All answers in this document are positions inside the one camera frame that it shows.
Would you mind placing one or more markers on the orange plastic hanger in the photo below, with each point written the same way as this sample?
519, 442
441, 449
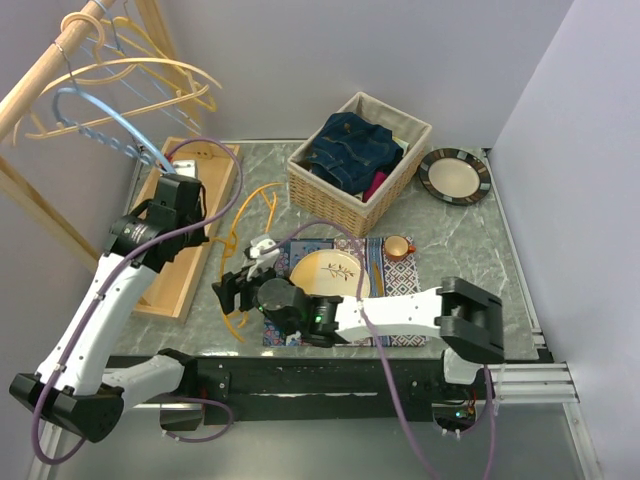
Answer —
236, 321

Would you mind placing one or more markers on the magenta pleated skirt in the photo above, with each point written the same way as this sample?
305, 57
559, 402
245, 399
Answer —
378, 179

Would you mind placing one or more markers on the striped rim dark plate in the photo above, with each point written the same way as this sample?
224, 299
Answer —
455, 176

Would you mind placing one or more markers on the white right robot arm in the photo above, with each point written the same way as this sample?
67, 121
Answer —
466, 317

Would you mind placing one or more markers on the orange cup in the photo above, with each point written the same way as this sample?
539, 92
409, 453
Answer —
397, 248

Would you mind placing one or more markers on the dark denim skirt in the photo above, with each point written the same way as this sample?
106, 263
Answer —
348, 152

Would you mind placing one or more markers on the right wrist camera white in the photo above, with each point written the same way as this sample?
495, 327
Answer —
260, 256

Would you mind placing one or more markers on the light blue wide hanger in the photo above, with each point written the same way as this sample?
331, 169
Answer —
142, 150

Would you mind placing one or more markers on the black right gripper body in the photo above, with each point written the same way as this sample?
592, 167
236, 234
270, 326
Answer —
249, 287

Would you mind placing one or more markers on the cream wooden hanger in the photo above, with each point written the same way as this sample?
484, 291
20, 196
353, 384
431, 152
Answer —
74, 28

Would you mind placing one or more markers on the blue wire hanger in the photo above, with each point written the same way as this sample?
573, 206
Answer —
182, 115

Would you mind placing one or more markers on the yellow cream dinner plate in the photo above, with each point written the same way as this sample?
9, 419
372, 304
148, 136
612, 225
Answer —
327, 272

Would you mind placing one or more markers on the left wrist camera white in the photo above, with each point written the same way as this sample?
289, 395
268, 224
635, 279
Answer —
187, 168

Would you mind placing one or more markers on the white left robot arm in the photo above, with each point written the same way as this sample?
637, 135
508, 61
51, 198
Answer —
71, 388

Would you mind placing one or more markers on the pastel floral skirt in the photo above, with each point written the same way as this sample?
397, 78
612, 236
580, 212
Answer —
404, 145

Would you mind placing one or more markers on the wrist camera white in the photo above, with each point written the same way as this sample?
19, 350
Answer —
260, 256
187, 168

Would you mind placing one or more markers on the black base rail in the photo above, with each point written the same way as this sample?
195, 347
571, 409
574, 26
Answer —
299, 388

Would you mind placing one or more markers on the aluminium frame rail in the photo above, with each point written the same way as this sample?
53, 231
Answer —
518, 384

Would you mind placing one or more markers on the gold knife green handle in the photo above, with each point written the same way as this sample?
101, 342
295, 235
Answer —
379, 280

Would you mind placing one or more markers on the yellow plastic hanger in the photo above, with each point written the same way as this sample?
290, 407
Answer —
181, 81

